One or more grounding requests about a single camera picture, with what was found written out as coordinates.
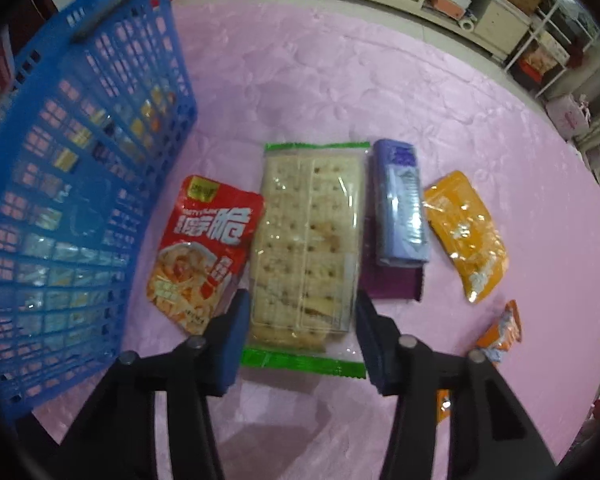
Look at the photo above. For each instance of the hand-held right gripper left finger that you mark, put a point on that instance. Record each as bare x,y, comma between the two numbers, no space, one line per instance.
227,350

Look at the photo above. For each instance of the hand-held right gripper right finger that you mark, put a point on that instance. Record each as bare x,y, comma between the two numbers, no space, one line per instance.
380,350

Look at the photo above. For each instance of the small orange snack packet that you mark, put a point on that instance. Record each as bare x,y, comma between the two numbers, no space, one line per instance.
443,407

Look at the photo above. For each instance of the orange light blue snack packet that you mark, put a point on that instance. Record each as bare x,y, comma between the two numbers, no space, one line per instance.
502,332

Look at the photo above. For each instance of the clear cracker packet green ends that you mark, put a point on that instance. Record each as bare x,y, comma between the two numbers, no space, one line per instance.
305,240

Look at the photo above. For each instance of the yellow orange snack packet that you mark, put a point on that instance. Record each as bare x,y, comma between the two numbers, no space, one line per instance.
467,230

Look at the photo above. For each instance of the purple snack packet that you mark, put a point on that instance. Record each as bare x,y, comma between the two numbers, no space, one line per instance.
397,200

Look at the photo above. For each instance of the blue plastic basket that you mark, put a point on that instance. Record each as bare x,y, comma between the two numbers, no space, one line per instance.
182,65

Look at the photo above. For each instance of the pink bag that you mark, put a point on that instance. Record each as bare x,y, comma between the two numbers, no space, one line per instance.
567,115

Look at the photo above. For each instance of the white paper roll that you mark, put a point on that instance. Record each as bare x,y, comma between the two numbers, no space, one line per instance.
467,24

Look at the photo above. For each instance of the white metal shelf rack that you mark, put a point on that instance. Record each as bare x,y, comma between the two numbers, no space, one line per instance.
567,62

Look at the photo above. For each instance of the orange box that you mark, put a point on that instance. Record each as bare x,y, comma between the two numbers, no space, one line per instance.
445,6

